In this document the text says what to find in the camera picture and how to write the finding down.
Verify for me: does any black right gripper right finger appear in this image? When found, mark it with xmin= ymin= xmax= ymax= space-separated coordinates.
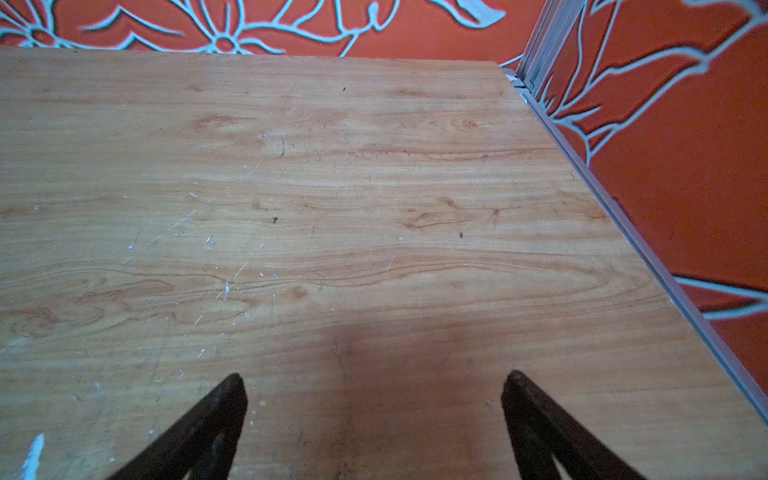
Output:
xmin=501 ymin=370 xmax=643 ymax=479

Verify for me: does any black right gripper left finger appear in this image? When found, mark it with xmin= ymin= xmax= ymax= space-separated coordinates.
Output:
xmin=111 ymin=373 xmax=248 ymax=479

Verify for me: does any aluminium frame rail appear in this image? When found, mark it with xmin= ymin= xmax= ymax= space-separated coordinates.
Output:
xmin=503 ymin=1 xmax=767 ymax=420

